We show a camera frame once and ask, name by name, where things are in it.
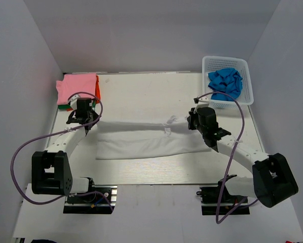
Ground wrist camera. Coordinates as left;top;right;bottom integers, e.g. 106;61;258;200
68;95;80;108
194;97;209;113

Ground white plastic basket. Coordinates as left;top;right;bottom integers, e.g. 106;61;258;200
202;56;254;107

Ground white t shirt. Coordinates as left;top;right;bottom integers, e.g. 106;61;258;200
96;115;211;160

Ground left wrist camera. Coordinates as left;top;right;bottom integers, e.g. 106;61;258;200
68;95;80;108

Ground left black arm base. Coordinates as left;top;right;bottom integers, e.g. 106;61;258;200
63;185;118;215

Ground folded green t shirt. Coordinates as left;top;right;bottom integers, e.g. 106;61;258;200
58;104;73;111

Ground folded pink t shirt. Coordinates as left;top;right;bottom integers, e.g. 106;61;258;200
56;73;96;105

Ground blue t shirt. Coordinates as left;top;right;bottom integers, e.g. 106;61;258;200
208;68;243;101

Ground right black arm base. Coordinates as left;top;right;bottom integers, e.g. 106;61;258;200
196;185;250;216

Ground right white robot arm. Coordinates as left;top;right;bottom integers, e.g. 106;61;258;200
187;107;299;208

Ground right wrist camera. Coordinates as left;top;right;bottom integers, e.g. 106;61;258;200
194;97;209;113

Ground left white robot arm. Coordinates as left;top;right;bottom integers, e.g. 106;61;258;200
31;98;98;202

